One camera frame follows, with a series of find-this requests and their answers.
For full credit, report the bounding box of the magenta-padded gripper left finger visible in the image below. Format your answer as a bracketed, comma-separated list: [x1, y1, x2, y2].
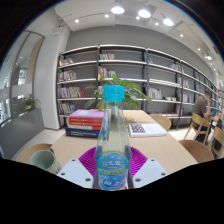
[56, 146, 98, 190]

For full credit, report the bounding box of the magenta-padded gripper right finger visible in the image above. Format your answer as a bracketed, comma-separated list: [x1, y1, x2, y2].
[129, 146, 168, 190]

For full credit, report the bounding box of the clear bottle with blue cap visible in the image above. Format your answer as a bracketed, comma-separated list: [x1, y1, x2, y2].
[94, 84, 133, 192]

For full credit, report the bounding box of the grey spotted ceramic cup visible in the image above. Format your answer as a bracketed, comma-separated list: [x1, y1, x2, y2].
[29, 148, 63, 175]

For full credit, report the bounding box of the white open booklet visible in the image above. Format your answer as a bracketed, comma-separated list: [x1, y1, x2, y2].
[128, 123, 168, 138]

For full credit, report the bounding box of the round-backed wooden chair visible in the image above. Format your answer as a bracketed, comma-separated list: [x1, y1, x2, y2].
[149, 113, 172, 131]
[15, 143, 54, 164]
[178, 139, 215, 164]

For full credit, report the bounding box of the red book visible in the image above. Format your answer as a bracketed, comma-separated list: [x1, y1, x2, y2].
[67, 116, 104, 132]

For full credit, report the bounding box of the pink book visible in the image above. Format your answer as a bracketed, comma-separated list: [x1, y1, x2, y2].
[68, 109, 105, 120]

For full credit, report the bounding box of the group of slatted wooden chairs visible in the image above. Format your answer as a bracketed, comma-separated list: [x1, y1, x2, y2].
[183, 111, 224, 158]

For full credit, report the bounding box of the person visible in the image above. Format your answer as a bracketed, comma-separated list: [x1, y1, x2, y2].
[192, 90, 214, 144]

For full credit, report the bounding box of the green potted table plant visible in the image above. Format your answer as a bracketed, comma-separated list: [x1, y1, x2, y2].
[83, 73, 153, 111]

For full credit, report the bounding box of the small green ledge plant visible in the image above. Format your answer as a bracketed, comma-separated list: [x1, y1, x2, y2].
[22, 94, 40, 112]

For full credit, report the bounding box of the grey shelf unit with books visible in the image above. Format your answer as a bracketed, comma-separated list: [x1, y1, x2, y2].
[56, 44, 224, 130]

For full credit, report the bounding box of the group of ceiling lights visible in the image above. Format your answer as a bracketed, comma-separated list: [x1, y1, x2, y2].
[73, 4, 214, 63]

